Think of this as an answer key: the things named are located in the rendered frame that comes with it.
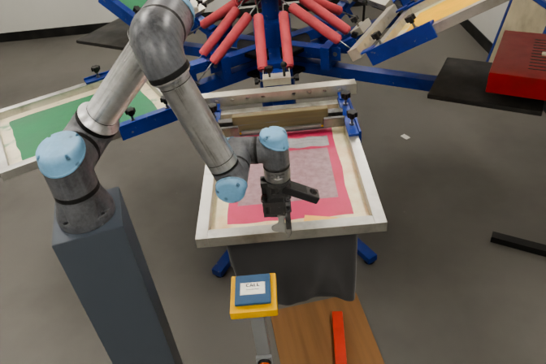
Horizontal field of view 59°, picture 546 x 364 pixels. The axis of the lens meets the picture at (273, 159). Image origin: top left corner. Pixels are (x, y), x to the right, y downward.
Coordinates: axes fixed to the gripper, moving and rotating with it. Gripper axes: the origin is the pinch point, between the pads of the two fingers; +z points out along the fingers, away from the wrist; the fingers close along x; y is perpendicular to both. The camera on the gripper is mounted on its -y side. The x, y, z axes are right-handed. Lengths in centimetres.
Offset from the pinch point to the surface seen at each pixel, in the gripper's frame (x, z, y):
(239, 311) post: 25.0, 5.1, 15.7
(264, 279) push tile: 16.4, 3.2, 8.5
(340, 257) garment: -7.8, 22.7, -16.3
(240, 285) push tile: 17.7, 3.3, 15.4
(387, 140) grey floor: -186, 96, -77
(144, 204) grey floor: -139, 98, 95
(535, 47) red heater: -85, -13, -112
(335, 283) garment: -9.9, 39.0, -15.0
